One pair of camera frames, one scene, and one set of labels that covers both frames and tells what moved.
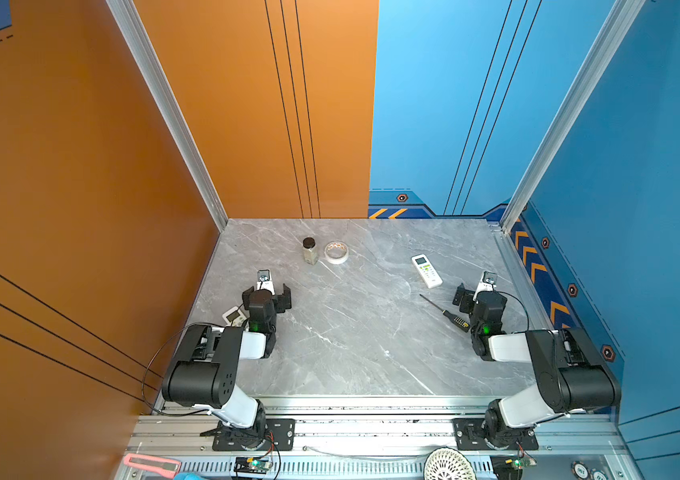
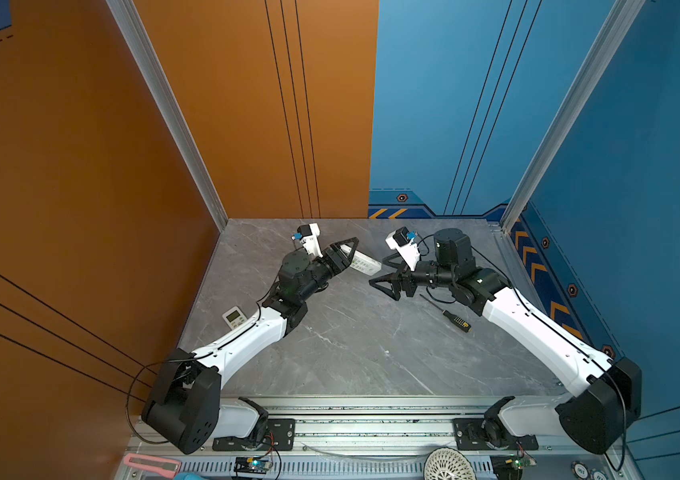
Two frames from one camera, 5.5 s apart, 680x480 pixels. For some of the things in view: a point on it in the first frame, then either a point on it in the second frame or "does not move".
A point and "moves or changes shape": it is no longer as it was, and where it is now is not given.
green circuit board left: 252,465 does not move
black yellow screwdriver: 460,323 does not move
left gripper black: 281,302 → 336,263
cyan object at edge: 188,476 does not move
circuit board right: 510,467 does not move
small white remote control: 234,317 does not move
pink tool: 169,468 does not move
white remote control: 426,270 moves or changes shape
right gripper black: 467,298 → 393,280
